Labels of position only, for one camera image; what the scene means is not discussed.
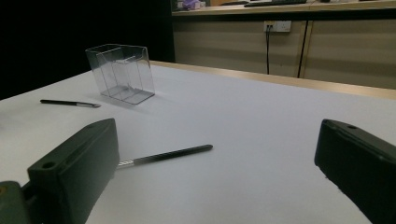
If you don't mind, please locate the wooden table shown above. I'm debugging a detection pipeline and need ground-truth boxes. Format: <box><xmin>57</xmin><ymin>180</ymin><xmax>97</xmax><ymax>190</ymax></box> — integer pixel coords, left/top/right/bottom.
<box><xmin>148</xmin><ymin>60</ymin><xmax>396</xmax><ymax>101</ymax></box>

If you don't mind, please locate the black power cable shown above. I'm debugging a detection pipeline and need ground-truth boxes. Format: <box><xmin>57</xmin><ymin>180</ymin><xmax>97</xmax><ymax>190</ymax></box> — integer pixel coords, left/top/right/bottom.
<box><xmin>265</xmin><ymin>25</ymin><xmax>271</xmax><ymax>76</ymax></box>

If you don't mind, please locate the wooden background desk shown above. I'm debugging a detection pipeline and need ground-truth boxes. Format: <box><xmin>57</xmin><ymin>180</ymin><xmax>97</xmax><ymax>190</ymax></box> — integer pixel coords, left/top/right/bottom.
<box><xmin>171</xmin><ymin>0</ymin><xmax>396</xmax><ymax>17</ymax></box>

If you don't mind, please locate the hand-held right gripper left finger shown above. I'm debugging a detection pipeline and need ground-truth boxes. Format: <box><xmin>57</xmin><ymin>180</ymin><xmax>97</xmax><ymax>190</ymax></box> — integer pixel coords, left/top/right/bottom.
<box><xmin>27</xmin><ymin>118</ymin><xmax>120</xmax><ymax>224</ymax></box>

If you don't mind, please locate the black pen with silver tip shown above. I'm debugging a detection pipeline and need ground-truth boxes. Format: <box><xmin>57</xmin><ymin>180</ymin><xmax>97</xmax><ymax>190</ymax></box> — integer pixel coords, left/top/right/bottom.
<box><xmin>39</xmin><ymin>99</ymin><xmax>102</xmax><ymax>109</ymax></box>
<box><xmin>117</xmin><ymin>144</ymin><xmax>214</xmax><ymax>169</ymax></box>

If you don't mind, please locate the black curtain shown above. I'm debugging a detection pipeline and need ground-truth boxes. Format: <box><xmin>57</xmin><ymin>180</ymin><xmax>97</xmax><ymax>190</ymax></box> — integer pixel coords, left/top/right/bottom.
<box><xmin>0</xmin><ymin>0</ymin><xmax>176</xmax><ymax>101</ymax></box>

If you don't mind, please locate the black keyboard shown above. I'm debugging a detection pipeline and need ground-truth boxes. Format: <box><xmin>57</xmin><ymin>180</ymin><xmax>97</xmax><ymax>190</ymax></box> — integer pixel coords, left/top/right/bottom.
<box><xmin>243</xmin><ymin>0</ymin><xmax>308</xmax><ymax>8</ymax></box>

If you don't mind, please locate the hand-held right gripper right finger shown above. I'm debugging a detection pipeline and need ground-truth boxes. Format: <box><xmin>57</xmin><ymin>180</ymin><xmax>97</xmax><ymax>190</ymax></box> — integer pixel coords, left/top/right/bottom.
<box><xmin>314</xmin><ymin>119</ymin><xmax>396</xmax><ymax>224</ymax></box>

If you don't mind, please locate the clear plastic organizer box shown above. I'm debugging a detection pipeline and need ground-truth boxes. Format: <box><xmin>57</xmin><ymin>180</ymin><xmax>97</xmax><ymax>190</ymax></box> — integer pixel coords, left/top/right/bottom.
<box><xmin>85</xmin><ymin>43</ymin><xmax>156</xmax><ymax>105</ymax></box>

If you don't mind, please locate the purple object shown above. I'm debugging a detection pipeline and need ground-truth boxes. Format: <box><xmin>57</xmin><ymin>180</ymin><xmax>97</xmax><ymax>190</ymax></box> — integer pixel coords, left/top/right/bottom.
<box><xmin>177</xmin><ymin>0</ymin><xmax>206</xmax><ymax>10</ymax></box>

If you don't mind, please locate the white wall socket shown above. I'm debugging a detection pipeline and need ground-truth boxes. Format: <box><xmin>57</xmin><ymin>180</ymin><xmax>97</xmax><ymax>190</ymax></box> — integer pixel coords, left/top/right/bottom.
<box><xmin>263</xmin><ymin>20</ymin><xmax>292</xmax><ymax>34</ymax></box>

